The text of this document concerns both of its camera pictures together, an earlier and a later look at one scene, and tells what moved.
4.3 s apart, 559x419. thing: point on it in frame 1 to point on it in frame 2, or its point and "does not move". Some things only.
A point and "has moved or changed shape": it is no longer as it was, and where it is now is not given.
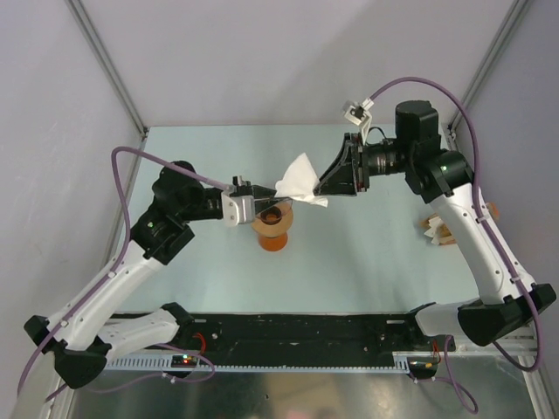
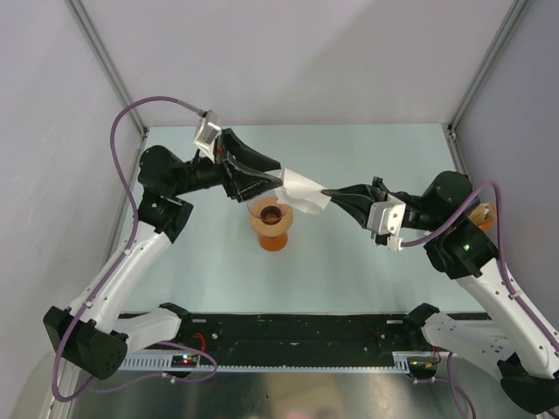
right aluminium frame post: [511, 21] does not move
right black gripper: [347, 175] to [355, 198]
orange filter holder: [493, 209] does not move
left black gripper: [257, 192] to [242, 185]
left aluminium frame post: [83, 17] does not move
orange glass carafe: [273, 243] does not move
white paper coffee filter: [300, 182] has moved or changed shape
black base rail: [235, 339] does not move
